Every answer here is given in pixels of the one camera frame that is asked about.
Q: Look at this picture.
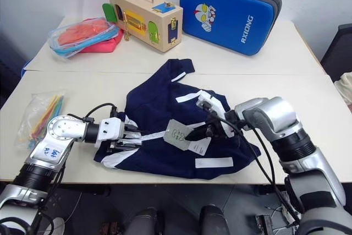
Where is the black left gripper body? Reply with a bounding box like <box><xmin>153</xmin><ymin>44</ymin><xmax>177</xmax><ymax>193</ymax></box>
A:
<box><xmin>105</xmin><ymin>124</ymin><xmax>130</xmax><ymax>154</ymax></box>

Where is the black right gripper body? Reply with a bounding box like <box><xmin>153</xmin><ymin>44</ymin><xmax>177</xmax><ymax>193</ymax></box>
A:
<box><xmin>204</xmin><ymin>120</ymin><xmax>225</xmax><ymax>140</ymax></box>

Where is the navy jacket with white stripes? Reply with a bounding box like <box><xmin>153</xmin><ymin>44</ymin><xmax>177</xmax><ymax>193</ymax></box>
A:
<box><xmin>93</xmin><ymin>58</ymin><xmax>261</xmax><ymax>178</ymax></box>

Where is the white paper garment tag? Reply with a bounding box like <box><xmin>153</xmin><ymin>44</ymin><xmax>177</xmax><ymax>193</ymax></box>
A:
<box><xmin>189</xmin><ymin>138</ymin><xmax>212</xmax><ymax>156</ymax></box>

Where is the clear bag of coloured sticks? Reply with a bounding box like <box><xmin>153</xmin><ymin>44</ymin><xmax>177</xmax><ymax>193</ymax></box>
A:
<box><xmin>14</xmin><ymin>91</ymin><xmax>69</xmax><ymax>151</ymax></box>

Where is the dark rounded shape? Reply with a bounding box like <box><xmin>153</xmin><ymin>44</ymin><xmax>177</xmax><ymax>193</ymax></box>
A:
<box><xmin>199</xmin><ymin>204</ymin><xmax>231</xmax><ymax>235</ymax></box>
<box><xmin>124</xmin><ymin>206</ymin><xmax>166</xmax><ymax>235</ymax></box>

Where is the pink cloth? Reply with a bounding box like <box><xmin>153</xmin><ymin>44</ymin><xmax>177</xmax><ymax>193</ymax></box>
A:
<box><xmin>79</xmin><ymin>18</ymin><xmax>125</xmax><ymax>54</ymax></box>

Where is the white shoe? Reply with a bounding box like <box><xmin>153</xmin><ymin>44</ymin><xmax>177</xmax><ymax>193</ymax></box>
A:
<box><xmin>51</xmin><ymin>216</ymin><xmax>66</xmax><ymax>235</ymax></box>

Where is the clear pouch with orange cloth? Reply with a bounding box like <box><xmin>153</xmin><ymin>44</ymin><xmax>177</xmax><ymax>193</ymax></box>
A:
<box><xmin>47</xmin><ymin>17</ymin><xmax>118</xmax><ymax>60</ymax></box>

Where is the blue cartoon print case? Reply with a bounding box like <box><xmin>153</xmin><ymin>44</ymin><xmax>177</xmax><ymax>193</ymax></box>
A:
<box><xmin>179</xmin><ymin>0</ymin><xmax>283</xmax><ymax>57</ymax></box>

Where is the wooden lock activity box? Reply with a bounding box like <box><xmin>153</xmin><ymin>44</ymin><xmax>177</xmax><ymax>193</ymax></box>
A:
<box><xmin>102</xmin><ymin>0</ymin><xmax>184</xmax><ymax>54</ymax></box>

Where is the beige cloth bag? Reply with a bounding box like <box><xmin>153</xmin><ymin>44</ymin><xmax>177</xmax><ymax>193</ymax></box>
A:
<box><xmin>333</xmin><ymin>72</ymin><xmax>352</xmax><ymax>107</ymax></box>

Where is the black office chair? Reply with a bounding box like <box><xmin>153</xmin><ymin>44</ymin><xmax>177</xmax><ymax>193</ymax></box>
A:
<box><xmin>320</xmin><ymin>23</ymin><xmax>352</xmax><ymax>83</ymax></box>

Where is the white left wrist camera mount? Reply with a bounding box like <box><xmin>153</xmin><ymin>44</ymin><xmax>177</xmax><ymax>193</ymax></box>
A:
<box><xmin>94</xmin><ymin>117</ymin><xmax>125</xmax><ymax>148</ymax></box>

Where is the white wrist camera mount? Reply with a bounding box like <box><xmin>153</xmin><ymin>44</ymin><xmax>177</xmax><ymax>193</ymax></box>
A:
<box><xmin>196</xmin><ymin>90</ymin><xmax>235</xmax><ymax>139</ymax></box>
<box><xmin>94</xmin><ymin>117</ymin><xmax>125</xmax><ymax>148</ymax></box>

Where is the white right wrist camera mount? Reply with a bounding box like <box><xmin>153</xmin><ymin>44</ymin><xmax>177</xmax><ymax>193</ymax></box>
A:
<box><xmin>196</xmin><ymin>90</ymin><xmax>235</xmax><ymax>139</ymax></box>

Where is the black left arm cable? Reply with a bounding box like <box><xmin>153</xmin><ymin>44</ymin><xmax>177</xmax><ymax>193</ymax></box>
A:
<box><xmin>81</xmin><ymin>102</ymin><xmax>119</xmax><ymax>122</ymax></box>

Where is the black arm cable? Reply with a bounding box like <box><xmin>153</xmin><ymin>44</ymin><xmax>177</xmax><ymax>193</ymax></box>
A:
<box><xmin>196</xmin><ymin>101</ymin><xmax>302</xmax><ymax>226</ymax></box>
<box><xmin>81</xmin><ymin>102</ymin><xmax>119</xmax><ymax>122</ymax></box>

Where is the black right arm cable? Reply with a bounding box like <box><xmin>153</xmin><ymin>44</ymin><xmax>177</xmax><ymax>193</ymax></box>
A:
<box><xmin>196</xmin><ymin>101</ymin><xmax>302</xmax><ymax>226</ymax></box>

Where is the electronics board with wires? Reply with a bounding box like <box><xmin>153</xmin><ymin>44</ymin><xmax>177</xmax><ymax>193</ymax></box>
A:
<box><xmin>255</xmin><ymin>204</ymin><xmax>301</xmax><ymax>235</ymax></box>

